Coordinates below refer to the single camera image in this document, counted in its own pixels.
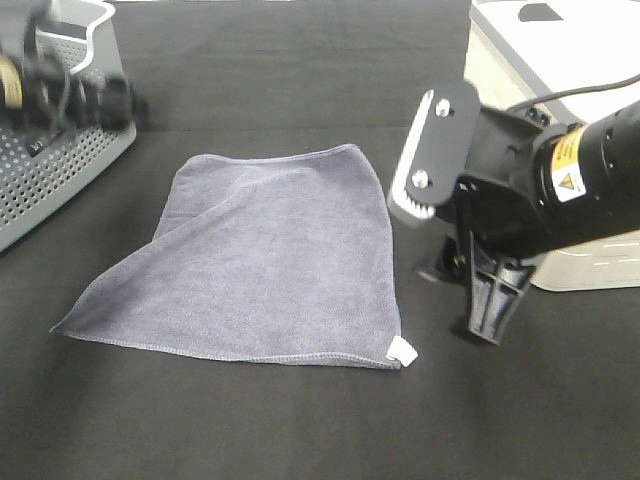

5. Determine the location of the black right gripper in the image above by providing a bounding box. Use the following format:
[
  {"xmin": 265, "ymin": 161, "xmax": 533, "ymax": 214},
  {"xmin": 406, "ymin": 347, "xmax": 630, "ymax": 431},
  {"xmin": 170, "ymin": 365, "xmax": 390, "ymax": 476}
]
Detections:
[{"xmin": 387, "ymin": 80, "xmax": 550, "ymax": 345}]

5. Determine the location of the grey-blue microfiber towel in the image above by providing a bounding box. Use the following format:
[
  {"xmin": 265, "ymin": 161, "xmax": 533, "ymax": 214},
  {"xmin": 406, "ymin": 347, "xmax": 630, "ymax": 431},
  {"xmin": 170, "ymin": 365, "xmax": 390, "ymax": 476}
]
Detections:
[{"xmin": 54, "ymin": 144, "xmax": 418, "ymax": 369}]

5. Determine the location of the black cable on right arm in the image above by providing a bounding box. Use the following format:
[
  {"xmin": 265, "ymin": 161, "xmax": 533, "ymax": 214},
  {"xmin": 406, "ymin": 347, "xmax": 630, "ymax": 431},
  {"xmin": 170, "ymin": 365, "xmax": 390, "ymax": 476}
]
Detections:
[{"xmin": 504, "ymin": 73, "xmax": 640, "ymax": 114}]

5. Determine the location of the white bin with grey lid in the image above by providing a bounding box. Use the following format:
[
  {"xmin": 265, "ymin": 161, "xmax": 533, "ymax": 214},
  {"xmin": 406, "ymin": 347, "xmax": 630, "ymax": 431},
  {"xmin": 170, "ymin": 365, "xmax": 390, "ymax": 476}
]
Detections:
[{"xmin": 464, "ymin": 1, "xmax": 639, "ymax": 292}]

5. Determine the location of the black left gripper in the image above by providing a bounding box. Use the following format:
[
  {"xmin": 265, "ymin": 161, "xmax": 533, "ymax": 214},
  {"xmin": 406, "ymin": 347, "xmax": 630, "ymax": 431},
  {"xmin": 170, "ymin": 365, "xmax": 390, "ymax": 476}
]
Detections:
[{"xmin": 69, "ymin": 75, "xmax": 149, "ymax": 132}]

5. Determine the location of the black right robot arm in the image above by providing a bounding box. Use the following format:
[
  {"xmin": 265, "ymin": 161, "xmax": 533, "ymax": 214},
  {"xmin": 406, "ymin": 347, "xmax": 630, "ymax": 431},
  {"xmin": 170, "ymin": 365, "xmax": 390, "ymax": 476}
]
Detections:
[{"xmin": 387, "ymin": 80, "xmax": 639, "ymax": 345}]

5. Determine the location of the grey perforated plastic basket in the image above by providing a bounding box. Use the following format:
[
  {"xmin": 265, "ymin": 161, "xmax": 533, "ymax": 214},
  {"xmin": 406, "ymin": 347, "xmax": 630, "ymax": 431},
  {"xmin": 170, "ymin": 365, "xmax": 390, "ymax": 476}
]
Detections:
[{"xmin": 1, "ymin": 1, "xmax": 138, "ymax": 249}]

